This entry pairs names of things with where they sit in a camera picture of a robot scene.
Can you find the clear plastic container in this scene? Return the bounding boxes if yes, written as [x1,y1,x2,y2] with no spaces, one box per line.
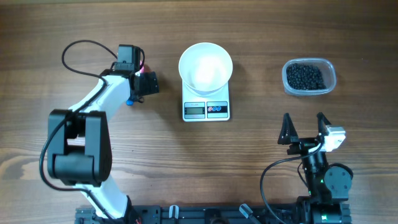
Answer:
[282,58,336,96]

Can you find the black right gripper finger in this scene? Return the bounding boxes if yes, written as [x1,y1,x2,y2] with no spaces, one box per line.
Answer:
[317,112,331,135]
[277,113,299,145]

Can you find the pink measuring scoop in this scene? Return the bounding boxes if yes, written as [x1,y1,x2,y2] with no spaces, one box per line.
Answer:
[125,60,150,106]

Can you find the white bowl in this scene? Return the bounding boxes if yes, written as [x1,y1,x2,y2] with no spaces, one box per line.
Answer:
[178,42,233,93]

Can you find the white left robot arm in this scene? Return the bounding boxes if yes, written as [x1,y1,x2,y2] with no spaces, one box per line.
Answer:
[39,69,159,223]

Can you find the black beans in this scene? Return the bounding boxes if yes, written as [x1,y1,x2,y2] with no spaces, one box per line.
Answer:
[286,63,326,90]

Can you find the black mounting rail base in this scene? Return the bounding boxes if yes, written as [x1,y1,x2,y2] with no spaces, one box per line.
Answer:
[74,203,352,224]

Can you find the white digital kitchen scale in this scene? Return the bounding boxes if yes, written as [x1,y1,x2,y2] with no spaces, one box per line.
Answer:
[182,82,230,122]

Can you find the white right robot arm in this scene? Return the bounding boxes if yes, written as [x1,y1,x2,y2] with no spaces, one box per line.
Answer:
[277,113,353,224]

